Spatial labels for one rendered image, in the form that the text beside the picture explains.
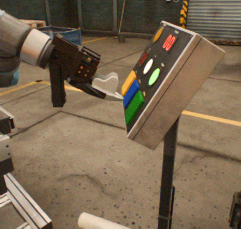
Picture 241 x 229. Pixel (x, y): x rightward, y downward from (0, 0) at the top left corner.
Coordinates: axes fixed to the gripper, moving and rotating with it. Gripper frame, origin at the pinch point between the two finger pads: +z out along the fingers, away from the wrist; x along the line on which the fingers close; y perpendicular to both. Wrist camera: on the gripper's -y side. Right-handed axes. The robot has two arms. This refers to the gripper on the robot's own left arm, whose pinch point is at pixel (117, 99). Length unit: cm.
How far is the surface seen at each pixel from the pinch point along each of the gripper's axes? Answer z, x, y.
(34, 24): -161, 631, -135
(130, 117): 4.5, -3.5, -1.3
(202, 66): 10.5, -7.0, 17.8
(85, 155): 29, 121, -102
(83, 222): 10.3, -2.5, -40.0
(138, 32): 129, 842, -22
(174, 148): 25.6, 7.0, -8.3
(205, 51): 9.0, -7.0, 20.6
